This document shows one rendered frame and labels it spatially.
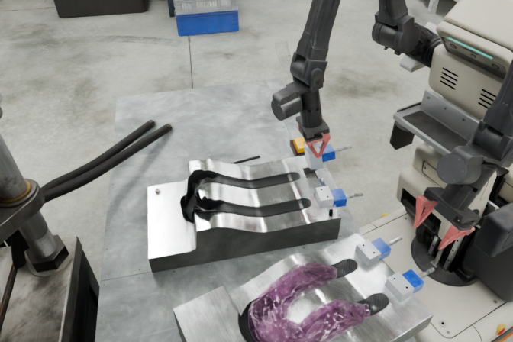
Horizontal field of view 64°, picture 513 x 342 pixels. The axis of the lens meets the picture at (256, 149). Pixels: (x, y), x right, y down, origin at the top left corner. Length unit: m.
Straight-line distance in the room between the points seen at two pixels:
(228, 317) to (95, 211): 1.68
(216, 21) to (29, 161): 2.17
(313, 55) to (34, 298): 0.90
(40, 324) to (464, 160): 0.99
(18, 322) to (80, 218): 1.34
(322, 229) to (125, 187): 0.63
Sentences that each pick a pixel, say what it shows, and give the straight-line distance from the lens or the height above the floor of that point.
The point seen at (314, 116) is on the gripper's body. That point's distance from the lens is 1.08.
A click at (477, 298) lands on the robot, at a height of 0.28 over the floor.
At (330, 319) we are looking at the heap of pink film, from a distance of 0.92.
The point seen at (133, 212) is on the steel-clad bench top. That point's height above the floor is 0.80.
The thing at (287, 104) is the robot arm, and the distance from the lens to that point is 1.02.
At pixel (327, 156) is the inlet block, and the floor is 0.96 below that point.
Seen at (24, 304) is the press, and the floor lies 0.79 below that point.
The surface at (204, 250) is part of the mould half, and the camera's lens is 1.08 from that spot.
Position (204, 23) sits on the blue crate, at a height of 0.11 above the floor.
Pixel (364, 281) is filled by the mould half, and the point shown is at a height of 0.86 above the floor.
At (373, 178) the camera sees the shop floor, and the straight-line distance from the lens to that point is 2.57.
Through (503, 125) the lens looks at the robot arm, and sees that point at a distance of 0.87.
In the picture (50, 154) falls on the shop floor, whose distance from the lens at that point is 3.00.
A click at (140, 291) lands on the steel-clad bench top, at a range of 1.12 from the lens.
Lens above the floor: 1.72
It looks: 40 degrees down
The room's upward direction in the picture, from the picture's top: 1 degrees counter-clockwise
